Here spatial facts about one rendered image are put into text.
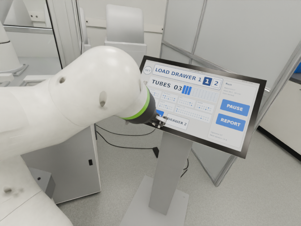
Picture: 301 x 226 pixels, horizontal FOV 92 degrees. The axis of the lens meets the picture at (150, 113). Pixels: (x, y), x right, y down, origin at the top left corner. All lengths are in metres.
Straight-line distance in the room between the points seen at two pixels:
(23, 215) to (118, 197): 1.23
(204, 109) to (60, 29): 0.65
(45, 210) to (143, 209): 1.14
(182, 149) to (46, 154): 0.79
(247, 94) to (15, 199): 0.70
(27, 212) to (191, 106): 0.55
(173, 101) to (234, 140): 0.28
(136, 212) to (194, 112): 1.03
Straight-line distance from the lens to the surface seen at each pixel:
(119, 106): 0.22
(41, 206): 0.34
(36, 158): 1.10
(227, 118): 0.64
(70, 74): 0.23
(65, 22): 0.73
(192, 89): 0.64
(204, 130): 0.61
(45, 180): 0.67
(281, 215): 1.98
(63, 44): 0.75
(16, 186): 0.34
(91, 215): 1.48
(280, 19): 1.26
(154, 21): 4.12
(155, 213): 1.43
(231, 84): 0.67
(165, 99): 0.64
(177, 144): 0.79
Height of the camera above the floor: 1.35
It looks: 33 degrees down
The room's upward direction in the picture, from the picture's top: 7 degrees clockwise
